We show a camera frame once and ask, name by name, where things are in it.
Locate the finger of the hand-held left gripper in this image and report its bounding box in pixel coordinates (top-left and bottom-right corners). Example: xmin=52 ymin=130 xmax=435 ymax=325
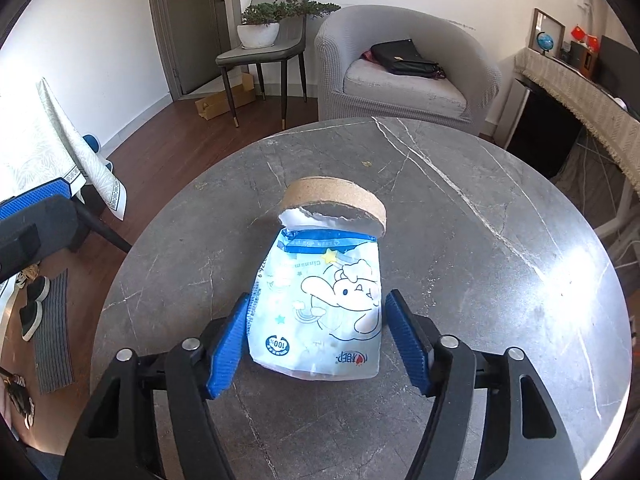
xmin=0 ymin=195 xmax=78 ymax=281
xmin=0 ymin=177 xmax=71 ymax=218

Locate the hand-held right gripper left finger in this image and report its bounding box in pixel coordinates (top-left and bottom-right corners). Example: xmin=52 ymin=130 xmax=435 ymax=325
xmin=57 ymin=291 xmax=251 ymax=480

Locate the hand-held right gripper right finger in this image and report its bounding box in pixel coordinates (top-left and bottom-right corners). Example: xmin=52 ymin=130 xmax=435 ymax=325
xmin=384 ymin=289 xmax=583 ymax=480

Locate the blue tissue packet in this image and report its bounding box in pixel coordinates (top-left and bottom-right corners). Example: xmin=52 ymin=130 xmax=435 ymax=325
xmin=247 ymin=227 xmax=383 ymax=382

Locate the white patterned cloth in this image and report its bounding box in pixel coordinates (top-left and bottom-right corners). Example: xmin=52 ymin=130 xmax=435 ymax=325
xmin=0 ymin=77 xmax=126 ymax=221

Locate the black shoe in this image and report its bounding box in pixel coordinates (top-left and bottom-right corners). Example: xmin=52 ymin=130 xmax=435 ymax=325
xmin=25 ymin=276 xmax=51 ymax=311
xmin=20 ymin=300 xmax=45 ymax=342

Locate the black furniture leg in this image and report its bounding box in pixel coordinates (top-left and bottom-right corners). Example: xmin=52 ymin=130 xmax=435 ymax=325
xmin=75 ymin=201 xmax=133 ymax=253

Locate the grey striped floor mat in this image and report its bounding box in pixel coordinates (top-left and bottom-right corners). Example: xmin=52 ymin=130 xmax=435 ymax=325
xmin=31 ymin=269 xmax=75 ymax=395

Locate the brown paper cup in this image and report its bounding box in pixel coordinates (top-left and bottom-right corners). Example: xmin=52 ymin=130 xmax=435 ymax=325
xmin=276 ymin=176 xmax=388 ymax=237

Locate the cardboard box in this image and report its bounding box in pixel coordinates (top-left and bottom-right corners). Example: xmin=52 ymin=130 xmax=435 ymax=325
xmin=195 ymin=72 xmax=256 ymax=121

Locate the grey door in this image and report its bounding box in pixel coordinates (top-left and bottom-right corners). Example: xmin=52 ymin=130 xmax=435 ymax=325
xmin=146 ymin=0 xmax=236 ymax=103

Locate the grey armchair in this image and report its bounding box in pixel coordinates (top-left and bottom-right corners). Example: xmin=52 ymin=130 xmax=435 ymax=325
xmin=314 ymin=5 xmax=502 ymax=136

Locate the black cabinet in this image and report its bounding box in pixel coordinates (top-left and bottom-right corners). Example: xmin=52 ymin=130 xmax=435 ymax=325
xmin=505 ymin=80 xmax=586 ymax=178

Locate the grey dining chair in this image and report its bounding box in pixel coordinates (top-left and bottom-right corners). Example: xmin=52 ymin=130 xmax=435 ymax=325
xmin=216 ymin=0 xmax=308 ymax=130

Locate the potted plant in white pot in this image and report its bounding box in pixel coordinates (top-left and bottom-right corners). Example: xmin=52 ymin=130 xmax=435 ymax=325
xmin=237 ymin=0 xmax=342 ymax=50

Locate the black handbag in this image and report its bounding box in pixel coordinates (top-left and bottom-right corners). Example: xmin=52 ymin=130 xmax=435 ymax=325
xmin=370 ymin=39 xmax=446 ymax=81

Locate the desk with beige tablecloth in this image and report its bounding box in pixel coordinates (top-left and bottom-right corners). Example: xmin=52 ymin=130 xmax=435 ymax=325
xmin=515 ymin=47 xmax=640 ymax=186

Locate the wooden speaker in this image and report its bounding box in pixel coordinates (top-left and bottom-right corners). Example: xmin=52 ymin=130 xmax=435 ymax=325
xmin=570 ymin=41 xmax=598 ymax=78

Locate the black monitor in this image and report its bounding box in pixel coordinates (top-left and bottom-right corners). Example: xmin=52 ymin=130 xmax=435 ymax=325
xmin=599 ymin=35 xmax=640 ymax=106

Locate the white desk frame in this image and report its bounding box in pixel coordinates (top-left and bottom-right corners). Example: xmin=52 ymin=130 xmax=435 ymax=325
xmin=595 ymin=180 xmax=640 ymax=246

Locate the wooden picture frame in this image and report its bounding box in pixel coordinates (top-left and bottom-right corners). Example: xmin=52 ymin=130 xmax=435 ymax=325
xmin=529 ymin=8 xmax=567 ymax=56

